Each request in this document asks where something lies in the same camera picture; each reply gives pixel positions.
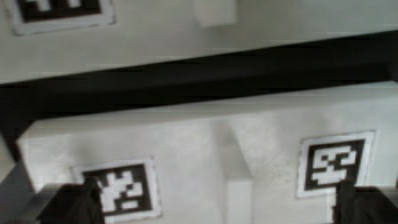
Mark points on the white cabinet door panel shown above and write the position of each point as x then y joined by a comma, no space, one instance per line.
157,34
228,162

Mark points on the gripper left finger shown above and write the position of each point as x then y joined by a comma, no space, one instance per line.
76,205

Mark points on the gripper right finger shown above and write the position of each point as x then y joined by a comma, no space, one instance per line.
367,204

